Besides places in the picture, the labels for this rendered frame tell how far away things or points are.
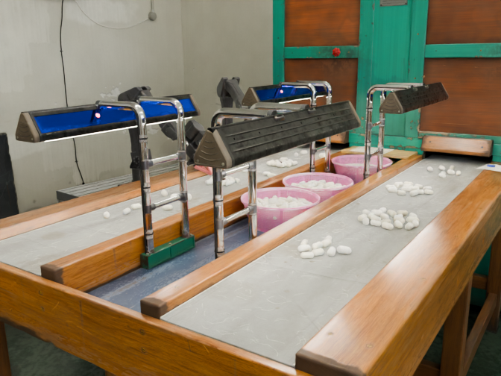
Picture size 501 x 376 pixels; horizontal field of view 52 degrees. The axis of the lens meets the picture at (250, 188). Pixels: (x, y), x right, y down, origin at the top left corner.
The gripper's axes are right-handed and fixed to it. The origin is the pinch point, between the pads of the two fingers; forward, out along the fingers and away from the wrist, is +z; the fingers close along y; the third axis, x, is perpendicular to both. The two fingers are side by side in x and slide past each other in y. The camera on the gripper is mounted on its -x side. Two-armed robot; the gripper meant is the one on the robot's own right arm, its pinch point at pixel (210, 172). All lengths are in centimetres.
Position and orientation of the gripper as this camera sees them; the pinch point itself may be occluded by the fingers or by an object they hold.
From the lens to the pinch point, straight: 218.3
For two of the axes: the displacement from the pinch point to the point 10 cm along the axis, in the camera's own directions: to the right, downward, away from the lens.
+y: 5.5, -2.1, 8.1
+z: 6.3, 7.4, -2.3
